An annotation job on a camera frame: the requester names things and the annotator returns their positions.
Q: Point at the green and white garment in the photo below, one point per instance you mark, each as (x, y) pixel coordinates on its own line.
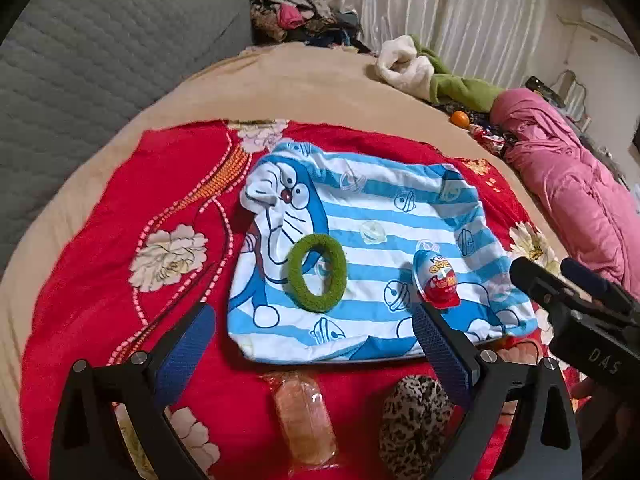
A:
(407, 66)

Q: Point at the red Kinder egg toy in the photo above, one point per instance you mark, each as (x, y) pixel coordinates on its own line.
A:
(435, 279)

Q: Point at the leopard print scrunchie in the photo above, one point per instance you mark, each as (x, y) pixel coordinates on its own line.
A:
(414, 425)

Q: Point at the orange fruit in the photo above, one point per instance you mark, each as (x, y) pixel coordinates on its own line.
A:
(460, 119)

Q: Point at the white striped curtain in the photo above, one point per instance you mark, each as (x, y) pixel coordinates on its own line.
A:
(494, 40)

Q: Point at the pile of clothes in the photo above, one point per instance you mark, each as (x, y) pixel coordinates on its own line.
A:
(311, 22)

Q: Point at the grey quilted headboard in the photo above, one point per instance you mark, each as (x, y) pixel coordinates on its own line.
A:
(74, 72)

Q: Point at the pink quilted comforter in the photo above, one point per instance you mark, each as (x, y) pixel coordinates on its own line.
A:
(593, 215)

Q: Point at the blue striped cartoon tray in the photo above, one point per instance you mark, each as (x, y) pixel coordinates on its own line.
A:
(381, 212)

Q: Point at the colourful snack wrappers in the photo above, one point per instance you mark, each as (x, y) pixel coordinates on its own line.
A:
(493, 139)

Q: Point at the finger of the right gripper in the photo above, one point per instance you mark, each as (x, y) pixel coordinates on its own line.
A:
(610, 295)
(542, 287)

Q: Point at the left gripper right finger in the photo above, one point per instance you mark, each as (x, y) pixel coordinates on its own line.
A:
(542, 442)

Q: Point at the beige bed sheet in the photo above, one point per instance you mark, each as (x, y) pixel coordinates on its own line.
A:
(294, 82)

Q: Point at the green fuzzy hair scrunchie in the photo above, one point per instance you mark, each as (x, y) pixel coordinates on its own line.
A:
(323, 245)

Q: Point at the white air conditioner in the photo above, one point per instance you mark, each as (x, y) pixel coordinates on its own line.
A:
(601, 24)

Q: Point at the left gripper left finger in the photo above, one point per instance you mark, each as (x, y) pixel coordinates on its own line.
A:
(87, 442)

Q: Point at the cluttered side desk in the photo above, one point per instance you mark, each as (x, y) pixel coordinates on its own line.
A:
(569, 97)

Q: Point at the small bread package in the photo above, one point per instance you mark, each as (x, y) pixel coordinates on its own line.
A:
(304, 419)

